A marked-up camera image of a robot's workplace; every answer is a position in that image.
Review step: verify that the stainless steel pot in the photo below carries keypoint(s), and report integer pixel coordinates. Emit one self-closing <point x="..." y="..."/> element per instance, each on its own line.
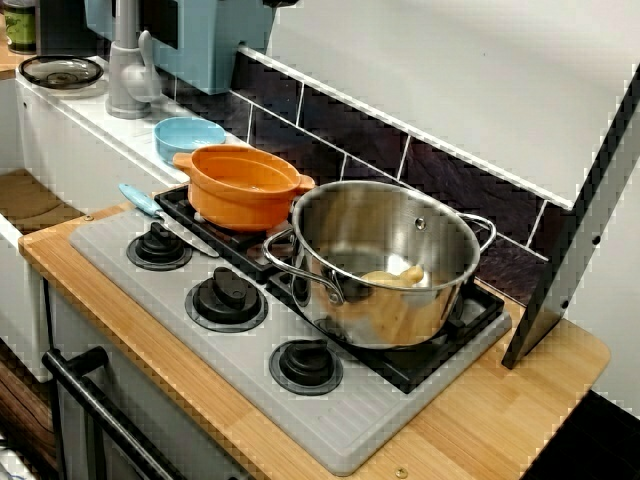
<point x="380" y="220"/>

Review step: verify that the yellow toy food piece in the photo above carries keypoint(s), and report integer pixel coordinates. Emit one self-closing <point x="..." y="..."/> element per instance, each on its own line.
<point x="395" y="278"/>

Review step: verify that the orange plastic pot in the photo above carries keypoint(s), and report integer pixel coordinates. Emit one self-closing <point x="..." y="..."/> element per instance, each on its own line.
<point x="235" y="200"/>

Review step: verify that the black stove knob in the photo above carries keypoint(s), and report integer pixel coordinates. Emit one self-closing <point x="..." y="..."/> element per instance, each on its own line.
<point x="306" y="361"/>
<point x="226" y="299"/>
<point x="159" y="248"/>

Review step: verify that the dark tile backsplash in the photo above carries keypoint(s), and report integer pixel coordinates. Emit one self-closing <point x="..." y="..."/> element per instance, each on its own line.
<point x="350" y="130"/>

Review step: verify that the black stove grate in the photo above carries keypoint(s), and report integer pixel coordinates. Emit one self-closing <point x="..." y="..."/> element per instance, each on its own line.
<point x="395" y="367"/>

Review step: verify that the light blue bowl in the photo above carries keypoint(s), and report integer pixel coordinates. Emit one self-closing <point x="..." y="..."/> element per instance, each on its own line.
<point x="175" y="140"/>

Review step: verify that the grey stove top panel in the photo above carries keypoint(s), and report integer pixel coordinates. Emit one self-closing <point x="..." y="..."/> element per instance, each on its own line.
<point x="310" y="425"/>

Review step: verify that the teal plastic box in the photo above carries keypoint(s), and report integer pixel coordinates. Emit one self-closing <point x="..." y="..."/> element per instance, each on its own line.
<point x="210" y="45"/>

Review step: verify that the grey toy faucet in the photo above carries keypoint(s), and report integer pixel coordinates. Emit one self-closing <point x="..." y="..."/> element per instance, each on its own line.
<point x="122" y="75"/>

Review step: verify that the wooden counter board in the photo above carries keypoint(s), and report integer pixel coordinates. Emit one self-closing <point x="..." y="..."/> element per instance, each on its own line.
<point x="500" y="425"/>

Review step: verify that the white sink cabinet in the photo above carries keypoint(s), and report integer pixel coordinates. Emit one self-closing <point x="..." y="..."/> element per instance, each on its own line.
<point x="75" y="140"/>

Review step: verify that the dark glass lid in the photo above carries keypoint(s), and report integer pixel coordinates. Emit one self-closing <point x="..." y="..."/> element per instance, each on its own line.
<point x="60" y="75"/>

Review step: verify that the green labelled can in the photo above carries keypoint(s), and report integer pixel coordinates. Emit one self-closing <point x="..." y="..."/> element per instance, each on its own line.
<point x="20" y="27"/>

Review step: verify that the dark upright post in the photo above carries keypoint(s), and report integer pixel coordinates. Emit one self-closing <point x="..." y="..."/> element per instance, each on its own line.
<point x="565" y="260"/>

